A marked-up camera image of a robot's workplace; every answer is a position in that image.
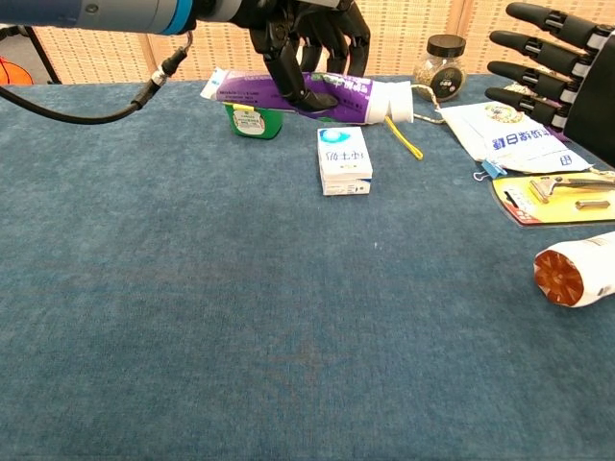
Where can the white bottle with brown base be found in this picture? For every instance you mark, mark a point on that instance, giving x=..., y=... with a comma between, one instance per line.
x=586, y=269

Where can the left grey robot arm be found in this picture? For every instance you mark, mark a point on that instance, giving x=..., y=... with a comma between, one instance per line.
x=96, y=12

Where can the green box yellow lid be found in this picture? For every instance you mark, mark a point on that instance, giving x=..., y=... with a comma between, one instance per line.
x=254, y=126

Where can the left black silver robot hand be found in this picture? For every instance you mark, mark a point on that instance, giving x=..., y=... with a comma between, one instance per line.
x=288, y=29

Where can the yellow razor blister pack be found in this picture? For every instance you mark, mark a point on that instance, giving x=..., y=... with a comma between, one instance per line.
x=552, y=211

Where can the yellow tape measure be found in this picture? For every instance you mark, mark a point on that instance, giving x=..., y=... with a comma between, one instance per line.
x=408, y=146

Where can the blue table carpet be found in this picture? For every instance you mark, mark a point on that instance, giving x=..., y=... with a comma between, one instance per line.
x=288, y=336

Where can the purple white toothpaste tube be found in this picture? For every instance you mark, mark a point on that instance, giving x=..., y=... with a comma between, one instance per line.
x=240, y=89

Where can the blue binder clip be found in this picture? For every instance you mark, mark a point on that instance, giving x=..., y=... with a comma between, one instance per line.
x=492, y=169

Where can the glass jar black lid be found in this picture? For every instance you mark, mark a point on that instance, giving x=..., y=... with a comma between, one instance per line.
x=441, y=72

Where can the white blue milk carton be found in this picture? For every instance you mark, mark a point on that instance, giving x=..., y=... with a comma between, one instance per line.
x=343, y=158

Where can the orange ball black lines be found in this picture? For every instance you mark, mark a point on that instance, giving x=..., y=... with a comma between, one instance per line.
x=12, y=72

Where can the white sugar bag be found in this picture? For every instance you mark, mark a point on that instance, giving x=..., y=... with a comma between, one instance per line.
x=509, y=144

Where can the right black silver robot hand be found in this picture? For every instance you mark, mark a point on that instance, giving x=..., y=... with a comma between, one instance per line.
x=591, y=96

